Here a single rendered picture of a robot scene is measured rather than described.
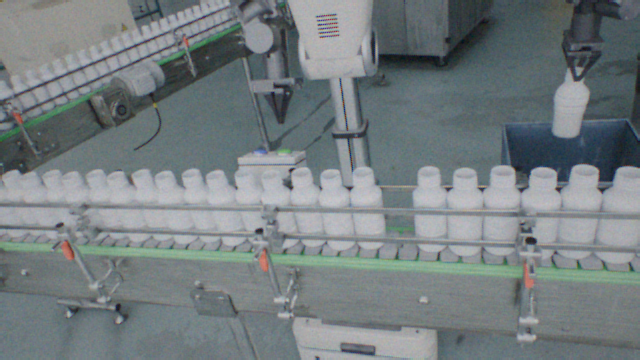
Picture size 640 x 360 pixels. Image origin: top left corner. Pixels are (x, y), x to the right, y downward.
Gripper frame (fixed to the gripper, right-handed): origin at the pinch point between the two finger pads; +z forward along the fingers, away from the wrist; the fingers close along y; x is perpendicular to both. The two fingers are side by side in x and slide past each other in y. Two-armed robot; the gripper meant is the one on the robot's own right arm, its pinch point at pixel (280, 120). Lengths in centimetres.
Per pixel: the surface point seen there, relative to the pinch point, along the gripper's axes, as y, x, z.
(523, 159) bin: 56, 50, 20
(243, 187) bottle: -1.8, -18.4, 11.0
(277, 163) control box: -0.2, -3.9, 9.2
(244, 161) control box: -8.2, -3.9, 8.6
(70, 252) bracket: -40, -25, 24
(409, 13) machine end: -7, 352, -57
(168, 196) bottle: -18.8, -18.8, 12.9
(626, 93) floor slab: 150, 290, 20
